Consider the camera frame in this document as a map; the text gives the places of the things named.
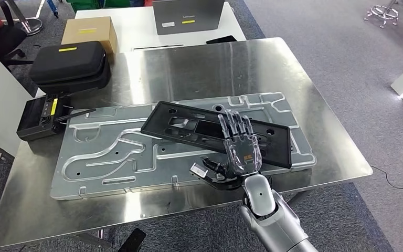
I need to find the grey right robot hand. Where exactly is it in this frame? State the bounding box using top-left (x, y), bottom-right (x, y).
top-left (218, 109), bottom-right (262, 176)

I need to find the black plastic panel part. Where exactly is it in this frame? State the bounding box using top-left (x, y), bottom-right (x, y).
top-left (140, 101), bottom-right (293, 170)

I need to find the stainless steel workbench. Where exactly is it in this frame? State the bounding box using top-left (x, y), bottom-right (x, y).
top-left (0, 37), bottom-right (373, 249)

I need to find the stamped sheet metal part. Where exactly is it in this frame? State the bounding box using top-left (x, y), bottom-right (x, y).
top-left (50, 92), bottom-right (317, 201)

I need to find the black robot leg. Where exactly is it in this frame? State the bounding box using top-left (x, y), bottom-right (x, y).
top-left (118, 228), bottom-right (146, 252)

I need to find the flat grey object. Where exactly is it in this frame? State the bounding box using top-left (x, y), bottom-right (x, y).
top-left (153, 0), bottom-right (226, 36)

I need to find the white table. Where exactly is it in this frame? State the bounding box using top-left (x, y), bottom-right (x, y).
top-left (75, 2), bottom-right (247, 53)

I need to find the black zipped case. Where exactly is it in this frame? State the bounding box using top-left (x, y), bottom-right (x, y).
top-left (29, 41), bottom-right (112, 95)

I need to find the cardboard box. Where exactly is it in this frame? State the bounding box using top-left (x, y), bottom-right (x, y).
top-left (61, 16), bottom-right (119, 55)

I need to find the chrome star chair base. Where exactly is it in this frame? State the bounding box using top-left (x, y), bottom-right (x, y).
top-left (364, 0), bottom-right (400, 29)

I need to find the black device with yellow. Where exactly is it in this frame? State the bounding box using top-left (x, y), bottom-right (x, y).
top-left (16, 94), bottom-right (97, 142)

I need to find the green object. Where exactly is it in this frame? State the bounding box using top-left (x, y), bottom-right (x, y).
top-left (66, 0), bottom-right (132, 13)

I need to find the chrome round stand base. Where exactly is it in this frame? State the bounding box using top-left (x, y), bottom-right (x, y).
top-left (6, 0), bottom-right (45, 36)

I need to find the white board panel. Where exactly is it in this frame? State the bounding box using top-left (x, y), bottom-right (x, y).
top-left (0, 38), bottom-right (34, 157)

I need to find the black office chair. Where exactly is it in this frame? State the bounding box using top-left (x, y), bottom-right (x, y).
top-left (0, 0), bottom-right (35, 67)

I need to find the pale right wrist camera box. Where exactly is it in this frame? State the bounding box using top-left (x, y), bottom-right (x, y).
top-left (190, 162), bottom-right (209, 178)

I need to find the thin black floor cable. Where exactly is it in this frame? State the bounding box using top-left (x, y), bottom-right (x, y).
top-left (372, 166), bottom-right (403, 195)

